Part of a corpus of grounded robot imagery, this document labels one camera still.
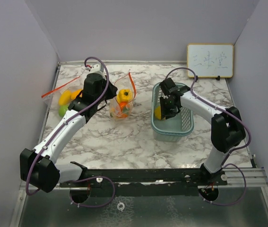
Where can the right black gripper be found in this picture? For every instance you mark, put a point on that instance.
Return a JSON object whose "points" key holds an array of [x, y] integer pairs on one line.
{"points": [[169, 114]]}

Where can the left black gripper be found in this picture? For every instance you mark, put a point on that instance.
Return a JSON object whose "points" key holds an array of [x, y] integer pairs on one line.
{"points": [[112, 91]]}

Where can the yellow pear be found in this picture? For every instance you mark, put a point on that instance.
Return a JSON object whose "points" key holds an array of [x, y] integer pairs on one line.
{"points": [[157, 113]]}

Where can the yellow lemon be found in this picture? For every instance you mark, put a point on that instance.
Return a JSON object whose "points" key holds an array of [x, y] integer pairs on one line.
{"points": [[124, 96], [65, 98]]}

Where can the orange tangerine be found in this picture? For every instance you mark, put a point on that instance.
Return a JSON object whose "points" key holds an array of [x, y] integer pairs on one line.
{"points": [[122, 110]]}

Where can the clear zip bag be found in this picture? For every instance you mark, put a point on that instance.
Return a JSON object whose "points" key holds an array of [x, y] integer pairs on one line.
{"points": [[52, 97], [124, 82]]}

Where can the clear zip top bag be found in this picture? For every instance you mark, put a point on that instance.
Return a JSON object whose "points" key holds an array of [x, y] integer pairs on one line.
{"points": [[52, 97]]}

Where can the green apple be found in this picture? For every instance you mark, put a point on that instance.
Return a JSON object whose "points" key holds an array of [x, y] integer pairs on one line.
{"points": [[62, 110]]}

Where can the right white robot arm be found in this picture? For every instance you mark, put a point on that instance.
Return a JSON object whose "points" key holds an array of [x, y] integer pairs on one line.
{"points": [[227, 130]]}

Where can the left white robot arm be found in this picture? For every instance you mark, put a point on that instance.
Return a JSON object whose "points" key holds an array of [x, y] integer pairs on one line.
{"points": [[38, 166]]}

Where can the light blue plastic basket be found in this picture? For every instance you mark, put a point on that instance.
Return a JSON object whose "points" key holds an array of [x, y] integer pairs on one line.
{"points": [[169, 124]]}

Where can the small whiteboard with writing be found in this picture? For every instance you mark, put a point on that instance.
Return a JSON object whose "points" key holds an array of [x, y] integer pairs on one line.
{"points": [[211, 60]]}

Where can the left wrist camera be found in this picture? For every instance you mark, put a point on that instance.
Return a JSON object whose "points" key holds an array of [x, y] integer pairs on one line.
{"points": [[96, 68]]}

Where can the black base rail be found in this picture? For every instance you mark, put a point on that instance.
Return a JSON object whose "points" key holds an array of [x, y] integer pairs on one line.
{"points": [[144, 182]]}

